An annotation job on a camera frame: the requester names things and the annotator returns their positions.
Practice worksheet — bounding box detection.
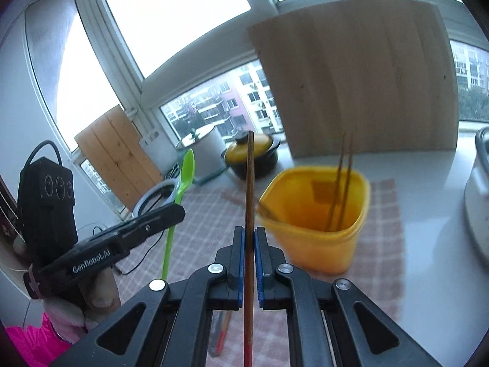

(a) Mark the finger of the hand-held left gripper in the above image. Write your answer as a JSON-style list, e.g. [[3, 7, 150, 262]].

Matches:
[[112, 204, 187, 256]]

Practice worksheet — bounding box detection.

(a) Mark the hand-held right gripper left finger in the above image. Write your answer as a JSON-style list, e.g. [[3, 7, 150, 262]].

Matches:
[[50, 226, 245, 367]]

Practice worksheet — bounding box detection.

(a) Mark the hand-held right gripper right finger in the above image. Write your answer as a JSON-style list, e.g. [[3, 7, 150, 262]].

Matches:
[[254, 226, 444, 367]]

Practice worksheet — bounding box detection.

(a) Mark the green plastic spoon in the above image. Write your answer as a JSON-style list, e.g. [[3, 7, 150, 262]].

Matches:
[[161, 149, 196, 280]]

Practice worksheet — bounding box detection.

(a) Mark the yellow plastic container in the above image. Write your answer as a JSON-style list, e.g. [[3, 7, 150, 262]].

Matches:
[[259, 165, 372, 275]]

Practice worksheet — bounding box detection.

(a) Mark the person's left forearm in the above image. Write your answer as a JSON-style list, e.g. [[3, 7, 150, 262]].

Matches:
[[6, 294, 100, 367]]

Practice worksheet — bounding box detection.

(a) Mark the person's left hand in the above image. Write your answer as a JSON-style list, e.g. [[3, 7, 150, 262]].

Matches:
[[78, 264, 120, 322]]

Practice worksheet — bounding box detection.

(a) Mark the white cutting board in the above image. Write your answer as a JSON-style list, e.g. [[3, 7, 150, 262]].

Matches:
[[139, 130, 180, 178]]

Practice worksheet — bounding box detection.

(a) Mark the white cooker with glass lid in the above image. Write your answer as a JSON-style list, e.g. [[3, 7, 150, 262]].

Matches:
[[176, 124, 228, 184]]

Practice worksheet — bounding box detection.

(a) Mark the orange plank board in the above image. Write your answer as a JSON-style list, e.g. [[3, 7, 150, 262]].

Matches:
[[74, 104, 163, 212]]

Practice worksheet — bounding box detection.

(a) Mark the black pot with yellow lid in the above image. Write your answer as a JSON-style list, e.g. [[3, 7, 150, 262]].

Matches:
[[221, 131, 281, 181]]

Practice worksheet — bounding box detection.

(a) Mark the pink plaid cloth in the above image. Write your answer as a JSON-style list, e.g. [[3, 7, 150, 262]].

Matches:
[[111, 179, 406, 367]]

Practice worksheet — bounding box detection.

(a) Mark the large pale wooden board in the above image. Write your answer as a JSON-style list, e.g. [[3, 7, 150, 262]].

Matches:
[[248, 0, 459, 159]]

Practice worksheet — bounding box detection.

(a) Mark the floral white slow cooker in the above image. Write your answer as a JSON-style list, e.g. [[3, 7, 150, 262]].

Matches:
[[464, 126, 489, 251]]

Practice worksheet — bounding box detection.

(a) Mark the white ring light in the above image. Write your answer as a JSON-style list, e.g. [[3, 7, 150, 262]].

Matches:
[[132, 181, 180, 218]]

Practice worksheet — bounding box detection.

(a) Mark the black camera cable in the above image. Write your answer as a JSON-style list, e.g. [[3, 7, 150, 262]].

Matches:
[[23, 139, 62, 169]]

